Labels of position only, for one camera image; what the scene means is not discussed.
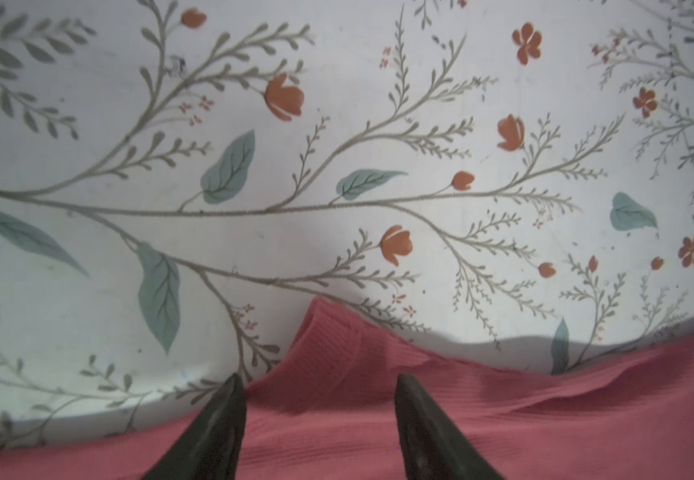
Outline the pink tank top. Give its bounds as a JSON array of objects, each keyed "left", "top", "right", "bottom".
[{"left": 0, "top": 299, "right": 694, "bottom": 479}]

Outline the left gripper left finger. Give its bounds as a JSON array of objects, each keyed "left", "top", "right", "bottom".
[{"left": 142, "top": 374, "right": 247, "bottom": 480}]

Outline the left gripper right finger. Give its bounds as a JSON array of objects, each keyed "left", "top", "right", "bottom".
[{"left": 394, "top": 374, "right": 503, "bottom": 480}]

